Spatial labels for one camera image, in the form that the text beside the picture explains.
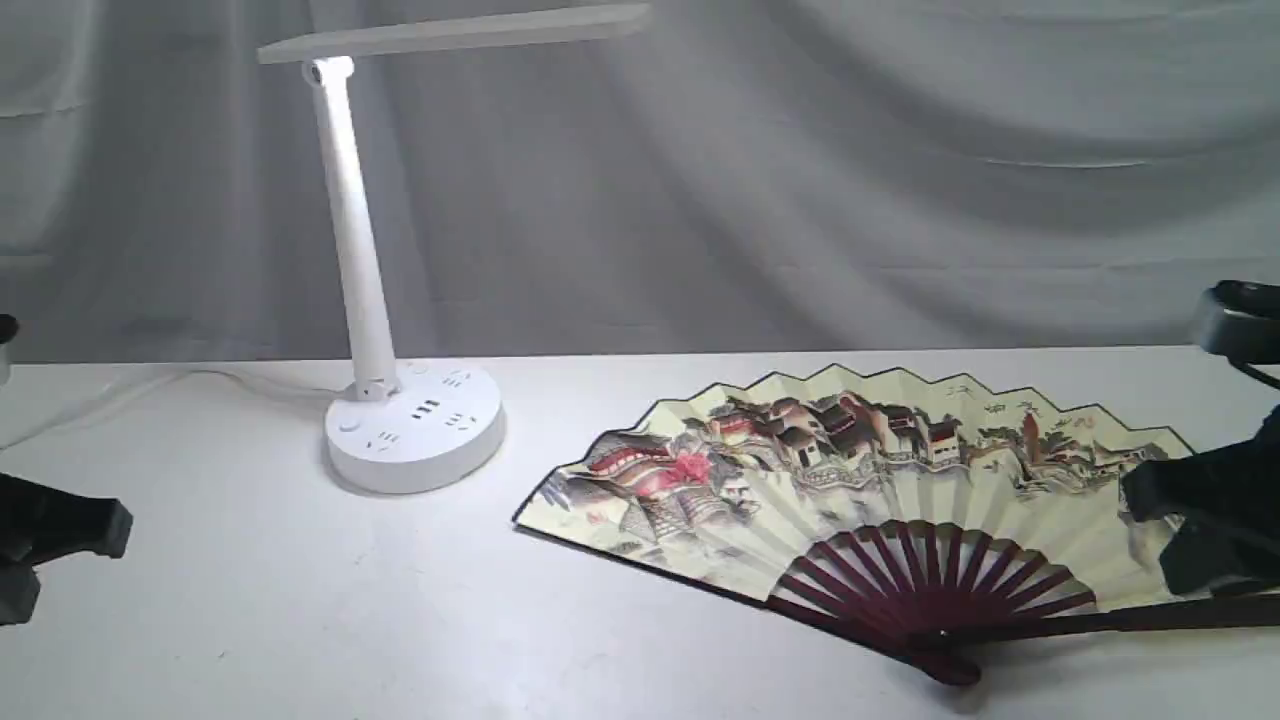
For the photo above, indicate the painted paper folding fan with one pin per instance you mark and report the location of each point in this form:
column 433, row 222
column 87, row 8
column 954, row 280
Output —
column 915, row 518

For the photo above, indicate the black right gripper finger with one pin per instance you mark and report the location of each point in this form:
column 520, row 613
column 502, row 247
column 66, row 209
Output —
column 1237, row 484
column 1201, row 559

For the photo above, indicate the grey backdrop cloth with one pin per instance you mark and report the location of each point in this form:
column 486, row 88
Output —
column 737, row 176

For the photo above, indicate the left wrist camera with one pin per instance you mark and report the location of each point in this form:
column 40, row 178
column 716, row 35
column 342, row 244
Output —
column 9, row 330

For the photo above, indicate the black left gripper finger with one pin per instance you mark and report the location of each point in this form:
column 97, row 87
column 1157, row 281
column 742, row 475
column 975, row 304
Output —
column 41, row 524
column 20, row 589

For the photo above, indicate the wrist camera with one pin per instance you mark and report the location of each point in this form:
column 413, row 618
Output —
column 1238, row 320
column 9, row 330

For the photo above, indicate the white desk lamp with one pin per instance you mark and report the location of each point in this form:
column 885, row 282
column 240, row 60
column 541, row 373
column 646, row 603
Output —
column 409, row 428

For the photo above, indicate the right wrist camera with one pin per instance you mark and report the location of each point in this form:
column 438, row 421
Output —
column 1238, row 320

